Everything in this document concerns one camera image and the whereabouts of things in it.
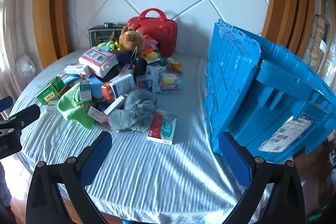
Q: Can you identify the pink white tissue pack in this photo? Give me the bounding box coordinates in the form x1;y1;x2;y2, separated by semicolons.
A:
79;46;118;78

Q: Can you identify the pink yellow packet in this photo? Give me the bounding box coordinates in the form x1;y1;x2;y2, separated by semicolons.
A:
160;73;183;90

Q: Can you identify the small orange white plush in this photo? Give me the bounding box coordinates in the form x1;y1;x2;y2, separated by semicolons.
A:
165;57;183;73

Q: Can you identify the light blue cloth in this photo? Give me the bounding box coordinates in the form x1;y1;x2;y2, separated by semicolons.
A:
63;76;105;98

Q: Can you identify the green plush cloth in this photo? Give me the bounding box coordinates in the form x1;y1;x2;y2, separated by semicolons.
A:
57;82;95;130

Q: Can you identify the black cylinder bottle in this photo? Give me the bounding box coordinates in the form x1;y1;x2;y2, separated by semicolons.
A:
134;55;147;77

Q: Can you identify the white red teal packet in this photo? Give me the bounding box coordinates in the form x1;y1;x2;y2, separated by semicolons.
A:
147;109;178;145

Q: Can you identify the blue plastic crate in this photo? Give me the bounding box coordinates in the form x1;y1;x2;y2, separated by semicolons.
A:
205;19;336;163

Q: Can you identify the grey plush toy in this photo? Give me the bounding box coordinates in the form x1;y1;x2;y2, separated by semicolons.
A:
108;90;157;133

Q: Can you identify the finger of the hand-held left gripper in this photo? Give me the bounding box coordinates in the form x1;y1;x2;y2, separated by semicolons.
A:
0;105;41;130
0;96;13;111

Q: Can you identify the dark tin box with handle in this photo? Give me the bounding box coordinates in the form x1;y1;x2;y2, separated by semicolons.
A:
88;22;126;47

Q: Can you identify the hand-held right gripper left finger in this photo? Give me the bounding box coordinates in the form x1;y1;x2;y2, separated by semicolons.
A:
25;131;113;224

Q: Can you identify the white red medicine box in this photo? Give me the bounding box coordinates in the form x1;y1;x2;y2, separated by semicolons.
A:
87;106;109;125

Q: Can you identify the white curtain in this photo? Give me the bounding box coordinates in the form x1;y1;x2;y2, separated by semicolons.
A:
0;0;40;98

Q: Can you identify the brown teddy bear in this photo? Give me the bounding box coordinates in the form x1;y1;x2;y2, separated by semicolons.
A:
119;26;146;52

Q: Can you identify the green medicine box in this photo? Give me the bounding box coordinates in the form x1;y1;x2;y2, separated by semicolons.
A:
36;76;67;105

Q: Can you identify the long white medicine box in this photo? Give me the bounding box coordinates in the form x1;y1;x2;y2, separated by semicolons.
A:
104;94;128;115

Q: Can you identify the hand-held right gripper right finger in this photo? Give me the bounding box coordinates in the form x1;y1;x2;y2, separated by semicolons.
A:
218;132;306;224

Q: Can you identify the white red flat box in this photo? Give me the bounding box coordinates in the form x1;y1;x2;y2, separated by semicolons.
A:
64;64;92;79

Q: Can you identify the dark blue plush ball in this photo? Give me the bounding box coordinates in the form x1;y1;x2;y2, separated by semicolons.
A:
115;50;135;65

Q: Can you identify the red orange small box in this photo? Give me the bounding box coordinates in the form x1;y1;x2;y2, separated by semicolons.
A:
101;82;114;101

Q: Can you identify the red plastic carry case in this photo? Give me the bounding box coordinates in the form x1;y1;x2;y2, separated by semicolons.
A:
127;9;178;58

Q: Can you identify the white plastic bag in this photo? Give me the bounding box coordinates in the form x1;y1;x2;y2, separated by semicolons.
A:
15;54;36;77

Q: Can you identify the white green small box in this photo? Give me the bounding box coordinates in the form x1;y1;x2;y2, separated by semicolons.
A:
79;79;93;102

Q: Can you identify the clear blue packet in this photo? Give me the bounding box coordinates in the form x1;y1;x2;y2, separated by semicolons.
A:
136;74;162;93

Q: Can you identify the green plush toy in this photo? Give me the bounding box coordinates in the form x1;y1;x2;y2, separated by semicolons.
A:
97;40;116;51

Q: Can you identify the patterned fabric item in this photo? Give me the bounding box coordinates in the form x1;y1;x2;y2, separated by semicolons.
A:
307;14;332;69

